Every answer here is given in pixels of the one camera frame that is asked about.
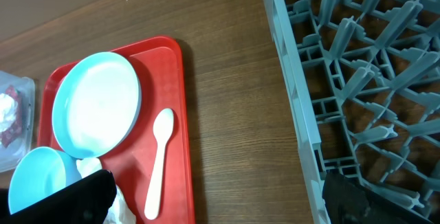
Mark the white plastic spoon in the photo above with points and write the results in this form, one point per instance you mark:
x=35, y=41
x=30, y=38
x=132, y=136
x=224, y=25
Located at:
x=162, y=130

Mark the light blue plate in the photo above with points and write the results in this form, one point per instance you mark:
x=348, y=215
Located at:
x=96, y=105

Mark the white tissue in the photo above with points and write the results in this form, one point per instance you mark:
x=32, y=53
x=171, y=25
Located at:
x=8, y=109

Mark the light blue bowl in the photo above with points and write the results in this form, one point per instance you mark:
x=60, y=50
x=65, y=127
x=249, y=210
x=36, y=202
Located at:
x=41, y=173

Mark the red serving tray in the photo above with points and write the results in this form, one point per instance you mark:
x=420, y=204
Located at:
x=158, y=64

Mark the grey dishwasher rack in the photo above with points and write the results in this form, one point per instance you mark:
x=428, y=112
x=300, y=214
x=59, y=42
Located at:
x=362, y=78

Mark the clear plastic wrap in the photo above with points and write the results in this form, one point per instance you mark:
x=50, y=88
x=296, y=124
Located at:
x=119, y=212

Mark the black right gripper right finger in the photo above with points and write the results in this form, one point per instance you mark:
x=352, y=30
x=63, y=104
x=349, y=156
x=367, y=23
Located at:
x=347, y=202

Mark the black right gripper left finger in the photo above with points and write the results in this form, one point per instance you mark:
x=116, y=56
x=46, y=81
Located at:
x=86, y=201

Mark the red snack wrapper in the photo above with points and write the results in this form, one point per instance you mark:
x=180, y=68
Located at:
x=8, y=136

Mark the clear plastic bin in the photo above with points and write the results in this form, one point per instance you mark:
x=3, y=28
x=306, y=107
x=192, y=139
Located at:
x=15, y=152

